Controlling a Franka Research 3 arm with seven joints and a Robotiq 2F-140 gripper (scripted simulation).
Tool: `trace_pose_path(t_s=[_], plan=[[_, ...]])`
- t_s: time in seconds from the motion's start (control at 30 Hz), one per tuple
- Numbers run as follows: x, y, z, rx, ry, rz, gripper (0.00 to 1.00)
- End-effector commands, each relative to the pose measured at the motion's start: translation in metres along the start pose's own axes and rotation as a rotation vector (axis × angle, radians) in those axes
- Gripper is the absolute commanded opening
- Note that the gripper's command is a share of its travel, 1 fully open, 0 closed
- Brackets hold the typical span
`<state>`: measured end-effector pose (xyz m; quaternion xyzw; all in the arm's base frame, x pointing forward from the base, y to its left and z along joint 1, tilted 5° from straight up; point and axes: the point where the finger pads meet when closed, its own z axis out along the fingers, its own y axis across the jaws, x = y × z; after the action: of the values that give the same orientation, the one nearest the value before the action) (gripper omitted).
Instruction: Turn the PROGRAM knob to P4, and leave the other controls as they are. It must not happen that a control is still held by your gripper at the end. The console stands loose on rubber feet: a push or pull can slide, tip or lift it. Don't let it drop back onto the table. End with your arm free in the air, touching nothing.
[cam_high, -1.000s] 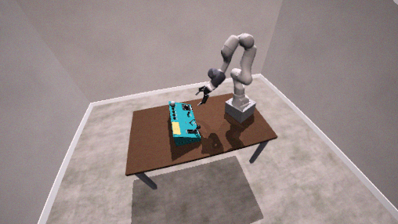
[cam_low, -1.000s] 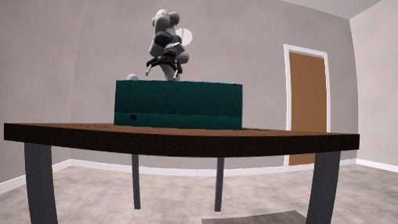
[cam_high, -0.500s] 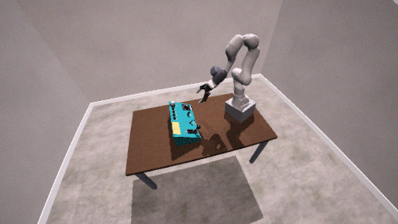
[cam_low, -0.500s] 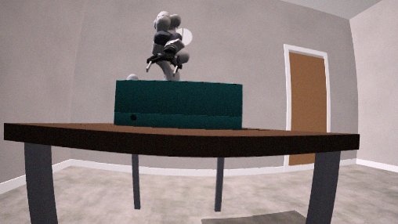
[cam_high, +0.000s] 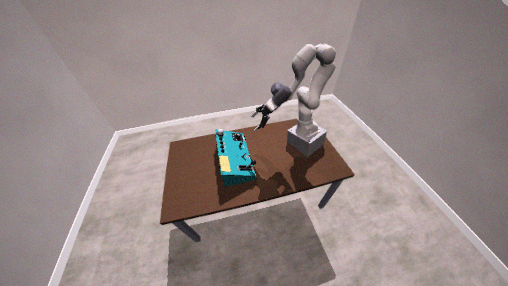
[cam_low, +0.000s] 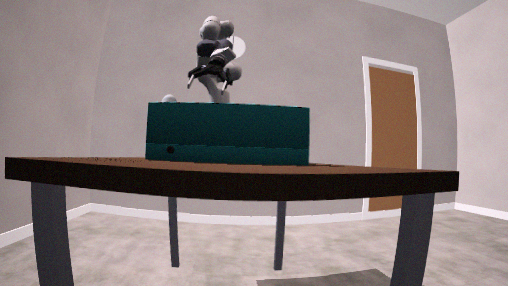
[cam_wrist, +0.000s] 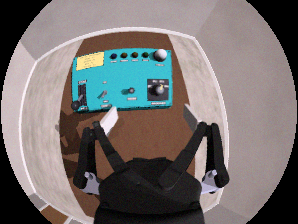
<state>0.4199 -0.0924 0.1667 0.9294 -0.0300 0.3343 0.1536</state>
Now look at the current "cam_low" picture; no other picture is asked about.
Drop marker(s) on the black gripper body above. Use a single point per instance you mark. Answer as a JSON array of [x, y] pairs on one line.
[[215, 61]]

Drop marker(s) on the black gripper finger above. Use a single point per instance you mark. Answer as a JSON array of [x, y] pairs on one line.
[[225, 80], [197, 72]]

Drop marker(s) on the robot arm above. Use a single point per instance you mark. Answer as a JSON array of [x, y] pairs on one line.
[[210, 46]]

